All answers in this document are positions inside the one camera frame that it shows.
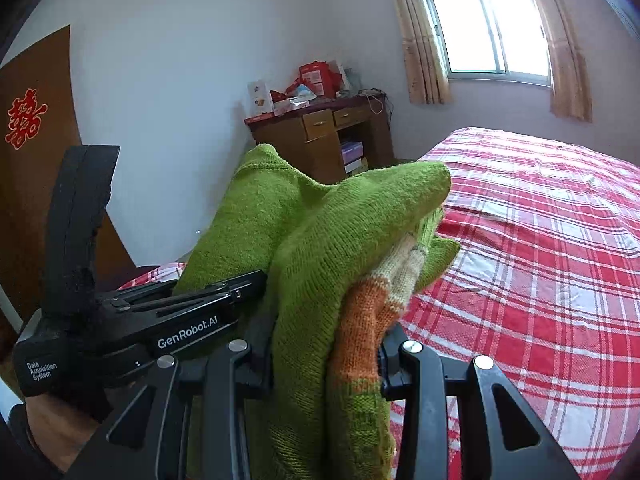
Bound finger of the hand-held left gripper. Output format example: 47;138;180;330
118;269;267;313

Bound red paper door decoration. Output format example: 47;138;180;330
5;89;49;150

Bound red gift box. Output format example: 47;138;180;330
299;61;347;99

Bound white box with print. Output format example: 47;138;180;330
247;79;275;116

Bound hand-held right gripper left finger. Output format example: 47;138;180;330
65;337;273;480

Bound window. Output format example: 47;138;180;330
420;0;553;86

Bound brown wooden door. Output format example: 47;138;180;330
0;25;136;346

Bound wooden desk drawer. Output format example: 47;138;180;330
302;109;335;141
333;102;371;127

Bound green knitted sweater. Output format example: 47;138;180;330
172;143;461;480

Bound brown wooden desk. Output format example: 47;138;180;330
244;92;396;186

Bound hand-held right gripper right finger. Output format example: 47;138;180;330
377;322;581;480

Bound beige curtain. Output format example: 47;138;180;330
522;0;594;123
387;0;453;106

